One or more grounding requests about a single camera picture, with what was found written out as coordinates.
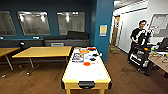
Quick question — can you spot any dark grey sofa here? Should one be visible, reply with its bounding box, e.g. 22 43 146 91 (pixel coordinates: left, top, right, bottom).
43 30 91 48

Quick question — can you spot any orange plate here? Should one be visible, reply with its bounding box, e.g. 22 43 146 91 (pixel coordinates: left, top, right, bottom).
83 61 92 67

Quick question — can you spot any yellow air hockey table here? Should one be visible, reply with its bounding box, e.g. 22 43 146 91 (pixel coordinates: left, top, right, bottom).
60 46 113 94

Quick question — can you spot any white paper sign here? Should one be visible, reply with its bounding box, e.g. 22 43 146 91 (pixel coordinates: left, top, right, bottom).
49 41 64 47

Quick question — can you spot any wicker basket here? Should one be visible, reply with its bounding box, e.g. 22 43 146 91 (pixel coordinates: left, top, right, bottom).
109 46 120 55

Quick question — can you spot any low wooden table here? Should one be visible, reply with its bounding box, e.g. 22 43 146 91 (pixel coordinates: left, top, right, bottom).
12 45 73 69
0 47 21 72

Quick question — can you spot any person in black shirt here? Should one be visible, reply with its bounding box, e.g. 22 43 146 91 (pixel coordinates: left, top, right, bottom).
128 19 152 63

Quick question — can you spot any black wheeled cart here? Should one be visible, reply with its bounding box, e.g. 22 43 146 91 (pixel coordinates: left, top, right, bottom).
129 42 155 72

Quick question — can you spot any black office chair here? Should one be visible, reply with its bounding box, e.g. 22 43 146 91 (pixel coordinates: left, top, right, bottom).
19 40 26 50

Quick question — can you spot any long grey bench sofa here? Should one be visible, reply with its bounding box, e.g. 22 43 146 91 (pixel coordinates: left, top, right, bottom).
0 39 44 49

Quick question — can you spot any wooden desk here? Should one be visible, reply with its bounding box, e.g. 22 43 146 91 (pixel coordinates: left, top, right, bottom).
148 49 168 79

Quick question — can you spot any black monitor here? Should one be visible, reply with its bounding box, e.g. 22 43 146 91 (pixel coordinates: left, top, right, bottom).
155 39 168 53

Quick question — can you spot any beige wall plaque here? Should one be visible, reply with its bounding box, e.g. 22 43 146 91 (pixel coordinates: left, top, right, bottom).
99 24 108 37

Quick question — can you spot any glass wall window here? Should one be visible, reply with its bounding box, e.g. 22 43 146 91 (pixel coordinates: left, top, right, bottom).
0 10 18 36
56 11 86 36
17 10 51 36

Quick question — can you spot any white wall outlet strip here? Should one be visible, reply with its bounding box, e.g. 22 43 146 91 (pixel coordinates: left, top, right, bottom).
31 35 41 40

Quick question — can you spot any wall bulletin board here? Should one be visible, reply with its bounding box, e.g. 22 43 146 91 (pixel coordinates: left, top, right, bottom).
149 13 168 38

